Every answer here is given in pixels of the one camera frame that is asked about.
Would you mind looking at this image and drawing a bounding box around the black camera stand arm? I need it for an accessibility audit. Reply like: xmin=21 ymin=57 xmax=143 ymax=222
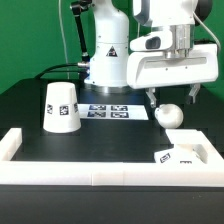
xmin=70 ymin=0 xmax=92 ymax=62

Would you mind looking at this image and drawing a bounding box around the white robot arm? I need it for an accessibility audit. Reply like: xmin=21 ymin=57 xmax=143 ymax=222
xmin=85 ymin=0 xmax=219 ymax=106

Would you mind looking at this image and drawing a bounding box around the white marker sheet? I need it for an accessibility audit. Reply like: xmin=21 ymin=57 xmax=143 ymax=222
xmin=78 ymin=104 xmax=148 ymax=120

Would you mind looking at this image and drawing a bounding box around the white lamp bulb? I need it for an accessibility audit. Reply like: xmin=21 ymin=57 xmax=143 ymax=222
xmin=154 ymin=104 xmax=184 ymax=129

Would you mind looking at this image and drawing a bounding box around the black cable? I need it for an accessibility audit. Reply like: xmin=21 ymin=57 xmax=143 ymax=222
xmin=34 ymin=61 xmax=91 ymax=80

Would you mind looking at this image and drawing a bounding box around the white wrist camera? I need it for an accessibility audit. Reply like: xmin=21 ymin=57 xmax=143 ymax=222
xmin=130 ymin=30 xmax=173 ymax=52

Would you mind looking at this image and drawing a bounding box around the white lamp base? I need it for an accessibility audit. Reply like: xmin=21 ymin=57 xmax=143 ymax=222
xmin=154 ymin=129 xmax=208 ymax=165

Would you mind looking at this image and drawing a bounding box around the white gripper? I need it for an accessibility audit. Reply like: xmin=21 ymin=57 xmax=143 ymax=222
xmin=127 ymin=44 xmax=218 ymax=108

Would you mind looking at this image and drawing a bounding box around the white hanging cable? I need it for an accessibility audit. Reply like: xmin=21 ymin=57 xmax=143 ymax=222
xmin=58 ymin=0 xmax=71 ymax=80

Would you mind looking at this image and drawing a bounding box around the white lamp shade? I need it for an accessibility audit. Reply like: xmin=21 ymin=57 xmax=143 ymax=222
xmin=43 ymin=82 xmax=81 ymax=133

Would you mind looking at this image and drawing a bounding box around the white U-shaped fence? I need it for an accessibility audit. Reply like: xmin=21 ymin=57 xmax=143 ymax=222
xmin=0 ymin=128 xmax=224 ymax=187

